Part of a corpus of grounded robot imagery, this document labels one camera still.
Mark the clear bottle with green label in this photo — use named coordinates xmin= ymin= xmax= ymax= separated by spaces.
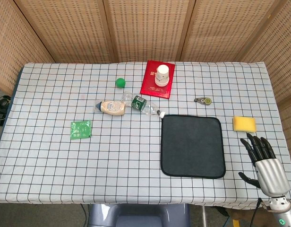
xmin=121 ymin=91 xmax=166 ymax=118

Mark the green tea sachet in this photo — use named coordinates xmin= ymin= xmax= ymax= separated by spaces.
xmin=70 ymin=120 xmax=93 ymax=140

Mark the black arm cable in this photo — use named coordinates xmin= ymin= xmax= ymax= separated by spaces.
xmin=250 ymin=198 xmax=264 ymax=227

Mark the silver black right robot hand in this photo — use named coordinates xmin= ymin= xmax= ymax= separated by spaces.
xmin=239 ymin=132 xmax=291 ymax=197

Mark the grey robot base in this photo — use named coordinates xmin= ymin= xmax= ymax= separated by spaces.
xmin=88 ymin=203 xmax=191 ymax=227

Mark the white paper cup stack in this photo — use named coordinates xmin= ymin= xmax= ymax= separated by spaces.
xmin=154 ymin=64 xmax=170 ymax=87

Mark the grey and yellow cloth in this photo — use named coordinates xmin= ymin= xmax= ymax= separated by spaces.
xmin=160 ymin=114 xmax=226 ymax=179

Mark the beige sauce bottle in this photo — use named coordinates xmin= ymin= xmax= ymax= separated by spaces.
xmin=93 ymin=99 xmax=127 ymax=117

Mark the black equipment on floor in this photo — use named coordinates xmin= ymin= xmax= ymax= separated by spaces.
xmin=0 ymin=94 xmax=10 ymax=126

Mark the wooden woven folding screen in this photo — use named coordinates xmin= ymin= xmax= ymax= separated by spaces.
xmin=0 ymin=0 xmax=291 ymax=180

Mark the yellow sponge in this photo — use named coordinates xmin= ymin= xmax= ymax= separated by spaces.
xmin=232 ymin=115 xmax=257 ymax=132

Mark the white checked tablecloth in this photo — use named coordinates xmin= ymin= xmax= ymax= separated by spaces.
xmin=0 ymin=61 xmax=291 ymax=206

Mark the red booklet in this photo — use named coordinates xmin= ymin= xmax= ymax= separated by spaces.
xmin=140 ymin=60 xmax=176 ymax=99

